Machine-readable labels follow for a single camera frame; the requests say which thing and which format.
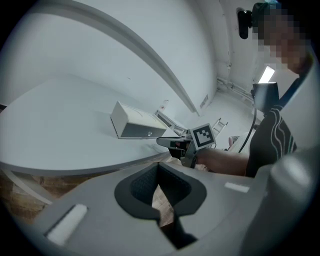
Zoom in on white folding frame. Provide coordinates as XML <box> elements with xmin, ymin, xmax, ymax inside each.
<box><xmin>154</xmin><ymin>109</ymin><xmax>189</xmax><ymax>138</ymax></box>

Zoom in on dark chest-mounted device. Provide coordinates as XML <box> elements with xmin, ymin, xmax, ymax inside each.
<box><xmin>251</xmin><ymin>81</ymin><xmax>280</xmax><ymax>113</ymax></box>

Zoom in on person's right forearm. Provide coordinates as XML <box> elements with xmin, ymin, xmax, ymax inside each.
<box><xmin>196</xmin><ymin>147</ymin><xmax>251</xmax><ymax>177</ymax></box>

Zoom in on ceiling light panel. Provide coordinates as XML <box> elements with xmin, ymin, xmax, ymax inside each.
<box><xmin>258</xmin><ymin>65</ymin><xmax>276</xmax><ymax>84</ymax></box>

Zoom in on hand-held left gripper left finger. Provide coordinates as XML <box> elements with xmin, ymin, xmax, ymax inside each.
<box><xmin>32</xmin><ymin>161</ymin><xmax>186</xmax><ymax>256</ymax></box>

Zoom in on person's head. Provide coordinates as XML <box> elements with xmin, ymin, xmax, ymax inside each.
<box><xmin>251</xmin><ymin>1</ymin><xmax>313</xmax><ymax>75</ymax></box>

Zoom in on dark shoulder strap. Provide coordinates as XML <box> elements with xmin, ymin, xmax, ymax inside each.
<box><xmin>277</xmin><ymin>65</ymin><xmax>315</xmax><ymax>108</ymax></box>

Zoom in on white table leg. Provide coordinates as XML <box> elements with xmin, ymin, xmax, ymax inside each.
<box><xmin>0</xmin><ymin>168</ymin><xmax>54</xmax><ymax>206</ymax></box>

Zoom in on black cable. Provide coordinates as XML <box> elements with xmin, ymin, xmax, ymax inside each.
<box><xmin>237</xmin><ymin>106</ymin><xmax>258</xmax><ymax>154</ymax></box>

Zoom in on white box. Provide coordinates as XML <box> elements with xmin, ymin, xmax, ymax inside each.
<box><xmin>110</xmin><ymin>100</ymin><xmax>168</xmax><ymax>140</ymax></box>

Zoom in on white wall pipes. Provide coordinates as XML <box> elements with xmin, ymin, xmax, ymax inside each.
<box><xmin>215</xmin><ymin>77</ymin><xmax>255</xmax><ymax>103</ymax></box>

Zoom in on person's light trouser leg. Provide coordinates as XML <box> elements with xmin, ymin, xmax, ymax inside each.
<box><xmin>228</xmin><ymin>135</ymin><xmax>251</xmax><ymax>153</ymax></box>

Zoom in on white stepladder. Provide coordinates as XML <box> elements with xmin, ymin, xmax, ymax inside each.
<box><xmin>211</xmin><ymin>117</ymin><xmax>229</xmax><ymax>139</ymax></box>

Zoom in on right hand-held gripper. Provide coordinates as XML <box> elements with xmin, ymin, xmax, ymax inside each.
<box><xmin>156</xmin><ymin>122</ymin><xmax>217</xmax><ymax>169</ymax></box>

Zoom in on grey drawer with knob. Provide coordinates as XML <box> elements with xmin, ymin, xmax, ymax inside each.
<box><xmin>120</xmin><ymin>121</ymin><xmax>168</xmax><ymax>139</ymax></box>

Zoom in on black head-worn camera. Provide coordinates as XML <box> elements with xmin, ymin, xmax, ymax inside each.
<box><xmin>236</xmin><ymin>7</ymin><xmax>254</xmax><ymax>40</ymax></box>

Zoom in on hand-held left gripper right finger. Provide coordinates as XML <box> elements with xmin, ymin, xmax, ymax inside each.
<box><xmin>158</xmin><ymin>161</ymin><xmax>270</xmax><ymax>256</ymax></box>

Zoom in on person's black striped shirt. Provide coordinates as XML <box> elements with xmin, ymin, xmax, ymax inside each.
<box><xmin>245</xmin><ymin>104</ymin><xmax>298</xmax><ymax>178</ymax></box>

